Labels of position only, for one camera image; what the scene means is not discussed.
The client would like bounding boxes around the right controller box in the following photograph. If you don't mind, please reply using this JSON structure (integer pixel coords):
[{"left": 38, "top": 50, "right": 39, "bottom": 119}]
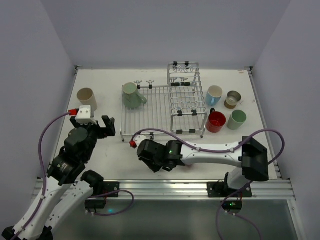
[{"left": 221, "top": 200, "right": 243, "bottom": 214}]

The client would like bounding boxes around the cream brown cup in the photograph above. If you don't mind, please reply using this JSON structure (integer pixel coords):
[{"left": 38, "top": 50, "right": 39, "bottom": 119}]
[{"left": 224, "top": 90, "right": 242, "bottom": 109}]

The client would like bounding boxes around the sage green mug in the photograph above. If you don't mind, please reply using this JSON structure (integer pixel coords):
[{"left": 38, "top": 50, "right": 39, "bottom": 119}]
[{"left": 122, "top": 82, "right": 148, "bottom": 109}]

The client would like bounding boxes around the light blue mug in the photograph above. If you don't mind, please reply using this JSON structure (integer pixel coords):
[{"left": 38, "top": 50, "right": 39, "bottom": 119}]
[{"left": 205, "top": 85, "right": 223, "bottom": 106}]

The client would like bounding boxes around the tall beige cup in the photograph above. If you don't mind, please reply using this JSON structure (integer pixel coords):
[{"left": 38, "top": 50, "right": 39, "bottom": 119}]
[{"left": 76, "top": 87, "right": 98, "bottom": 112}]

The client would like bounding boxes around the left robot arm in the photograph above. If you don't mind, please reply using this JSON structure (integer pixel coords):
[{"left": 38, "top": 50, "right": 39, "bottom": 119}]
[{"left": 2, "top": 115, "right": 116, "bottom": 240}]

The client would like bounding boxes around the light green cup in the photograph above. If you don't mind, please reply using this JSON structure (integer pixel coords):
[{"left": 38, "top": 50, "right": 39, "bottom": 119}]
[{"left": 227, "top": 110, "right": 247, "bottom": 130}]

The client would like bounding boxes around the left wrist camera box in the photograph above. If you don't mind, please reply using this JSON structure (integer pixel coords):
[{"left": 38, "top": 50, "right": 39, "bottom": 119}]
[{"left": 75, "top": 105, "right": 97, "bottom": 125}]

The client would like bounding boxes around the silver wire dish rack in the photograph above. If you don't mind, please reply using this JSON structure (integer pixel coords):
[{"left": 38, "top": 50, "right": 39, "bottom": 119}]
[{"left": 120, "top": 61, "right": 208, "bottom": 141}]

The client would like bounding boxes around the left controller box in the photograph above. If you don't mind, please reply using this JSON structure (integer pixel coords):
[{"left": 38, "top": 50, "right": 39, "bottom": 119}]
[{"left": 84, "top": 199, "right": 106, "bottom": 213}]

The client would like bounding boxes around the red mug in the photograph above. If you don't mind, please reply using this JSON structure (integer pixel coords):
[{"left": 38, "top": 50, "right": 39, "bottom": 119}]
[{"left": 205, "top": 108, "right": 227, "bottom": 133}]

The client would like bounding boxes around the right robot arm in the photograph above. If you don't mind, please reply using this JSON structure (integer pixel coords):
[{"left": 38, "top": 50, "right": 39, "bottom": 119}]
[{"left": 131, "top": 135, "right": 269, "bottom": 190}]

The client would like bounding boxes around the aluminium mounting rail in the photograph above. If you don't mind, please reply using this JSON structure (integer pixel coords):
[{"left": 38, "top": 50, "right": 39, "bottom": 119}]
[{"left": 104, "top": 179, "right": 295, "bottom": 200}]

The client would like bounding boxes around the controller box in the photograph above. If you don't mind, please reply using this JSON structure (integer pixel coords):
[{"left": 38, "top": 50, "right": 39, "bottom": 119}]
[
  {"left": 221, "top": 200, "right": 243, "bottom": 214},
  {"left": 84, "top": 199, "right": 106, "bottom": 213}
]

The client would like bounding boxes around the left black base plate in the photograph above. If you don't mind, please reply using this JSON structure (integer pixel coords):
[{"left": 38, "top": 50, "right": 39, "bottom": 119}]
[{"left": 100, "top": 181, "right": 120, "bottom": 198}]

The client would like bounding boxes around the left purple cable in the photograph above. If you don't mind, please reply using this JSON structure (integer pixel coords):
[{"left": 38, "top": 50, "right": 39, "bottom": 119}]
[{"left": 4, "top": 108, "right": 135, "bottom": 240}]

